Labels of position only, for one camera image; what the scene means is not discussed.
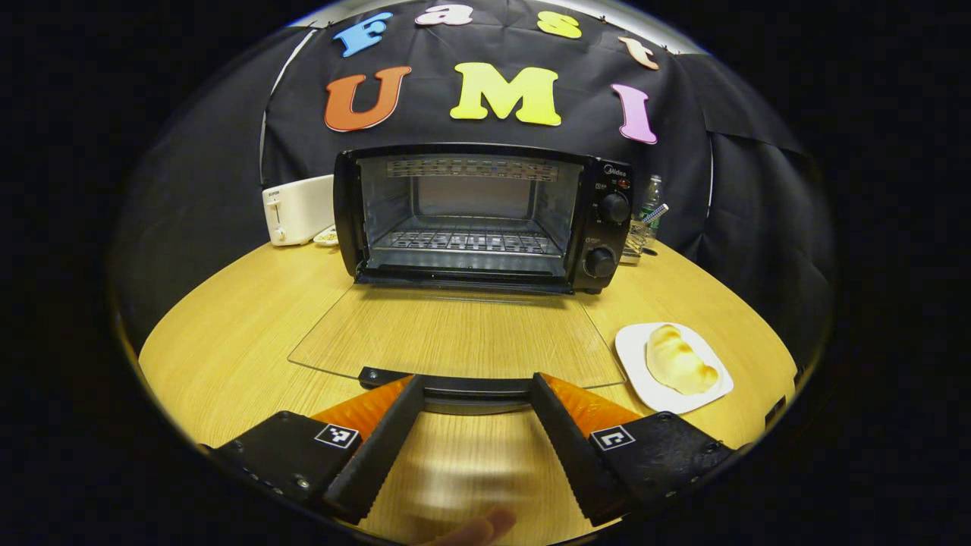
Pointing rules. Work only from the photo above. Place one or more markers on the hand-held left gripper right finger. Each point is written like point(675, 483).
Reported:
point(569, 451)

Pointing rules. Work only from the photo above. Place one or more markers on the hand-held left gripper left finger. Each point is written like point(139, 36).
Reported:
point(379, 451)

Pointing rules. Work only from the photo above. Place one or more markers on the golden bread roll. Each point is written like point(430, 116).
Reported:
point(675, 364)

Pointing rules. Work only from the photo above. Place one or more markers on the black electric oven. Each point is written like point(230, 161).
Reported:
point(603, 227)

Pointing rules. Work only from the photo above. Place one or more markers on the metal oven rack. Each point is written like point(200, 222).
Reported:
point(463, 241)

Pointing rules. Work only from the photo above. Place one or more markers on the white square plate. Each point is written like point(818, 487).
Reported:
point(637, 375)

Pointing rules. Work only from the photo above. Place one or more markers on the clear glass holder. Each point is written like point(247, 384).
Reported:
point(636, 243)

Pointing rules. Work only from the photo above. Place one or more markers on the white pen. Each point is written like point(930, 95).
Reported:
point(657, 212)

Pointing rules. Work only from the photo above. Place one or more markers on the white toaster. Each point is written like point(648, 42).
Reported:
point(300, 208)

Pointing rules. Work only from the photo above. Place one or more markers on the clear plastic bottle green label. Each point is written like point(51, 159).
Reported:
point(651, 193)

